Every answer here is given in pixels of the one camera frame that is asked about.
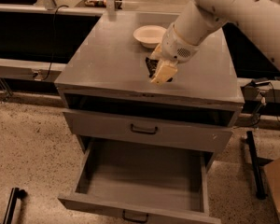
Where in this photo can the grey drawer cabinet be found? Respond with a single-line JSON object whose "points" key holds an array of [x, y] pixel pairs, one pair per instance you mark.
{"points": [[108, 74]]}

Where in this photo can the closed grey top drawer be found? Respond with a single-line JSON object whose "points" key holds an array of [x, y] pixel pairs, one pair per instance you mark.
{"points": [[157, 132]]}

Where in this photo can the black power adapter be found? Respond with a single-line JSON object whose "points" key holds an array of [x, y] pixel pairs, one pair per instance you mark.
{"points": [[257, 82]]}

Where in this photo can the black metal leg left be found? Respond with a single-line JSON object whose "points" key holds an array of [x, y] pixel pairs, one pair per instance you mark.
{"points": [[15, 194]]}

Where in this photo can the black metal leg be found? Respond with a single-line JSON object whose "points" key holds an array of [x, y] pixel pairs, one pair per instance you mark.
{"points": [[260, 193], [15, 194]]}

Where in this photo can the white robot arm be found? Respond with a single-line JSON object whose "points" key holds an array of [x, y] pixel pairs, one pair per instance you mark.
{"points": [[258, 20]]}

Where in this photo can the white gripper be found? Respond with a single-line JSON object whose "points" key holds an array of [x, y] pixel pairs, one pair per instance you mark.
{"points": [[175, 47]]}

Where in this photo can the open grey middle drawer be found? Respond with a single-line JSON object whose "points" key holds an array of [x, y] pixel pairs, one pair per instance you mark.
{"points": [[142, 184]]}

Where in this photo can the black metal leg right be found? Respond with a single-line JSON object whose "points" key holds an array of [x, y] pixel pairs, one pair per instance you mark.
{"points": [[260, 193]]}

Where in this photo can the white bowl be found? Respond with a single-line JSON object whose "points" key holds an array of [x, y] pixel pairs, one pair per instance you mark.
{"points": [[149, 36]]}

